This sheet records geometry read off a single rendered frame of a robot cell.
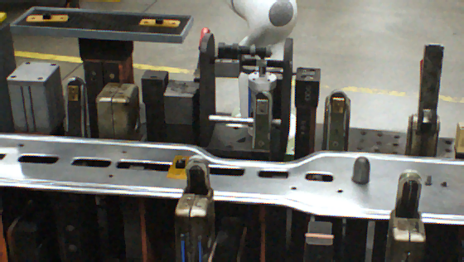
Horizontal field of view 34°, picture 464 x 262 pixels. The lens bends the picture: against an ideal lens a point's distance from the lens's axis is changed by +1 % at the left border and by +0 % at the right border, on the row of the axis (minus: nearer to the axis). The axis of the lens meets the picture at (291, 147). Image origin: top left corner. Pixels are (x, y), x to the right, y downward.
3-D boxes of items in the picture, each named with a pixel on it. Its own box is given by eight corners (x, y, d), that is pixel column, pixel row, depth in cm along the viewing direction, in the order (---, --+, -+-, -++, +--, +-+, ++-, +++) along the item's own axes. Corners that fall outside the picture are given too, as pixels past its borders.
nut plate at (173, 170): (186, 179, 140) (186, 173, 139) (166, 177, 140) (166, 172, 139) (195, 157, 147) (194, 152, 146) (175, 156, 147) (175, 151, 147)
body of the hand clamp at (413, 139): (393, 270, 167) (410, 127, 150) (392, 251, 173) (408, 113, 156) (421, 272, 167) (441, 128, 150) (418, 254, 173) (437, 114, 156)
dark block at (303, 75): (287, 249, 172) (294, 79, 153) (290, 232, 178) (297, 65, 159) (310, 250, 172) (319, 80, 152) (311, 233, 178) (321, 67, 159)
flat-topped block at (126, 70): (94, 208, 185) (76, 32, 164) (104, 191, 192) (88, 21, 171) (136, 211, 184) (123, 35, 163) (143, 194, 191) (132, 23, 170)
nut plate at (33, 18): (26, 22, 165) (25, 16, 164) (29, 16, 168) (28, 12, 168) (66, 21, 166) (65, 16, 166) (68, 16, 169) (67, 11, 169)
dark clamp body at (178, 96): (158, 254, 169) (150, 98, 152) (171, 221, 181) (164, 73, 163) (206, 258, 169) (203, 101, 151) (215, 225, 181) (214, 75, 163)
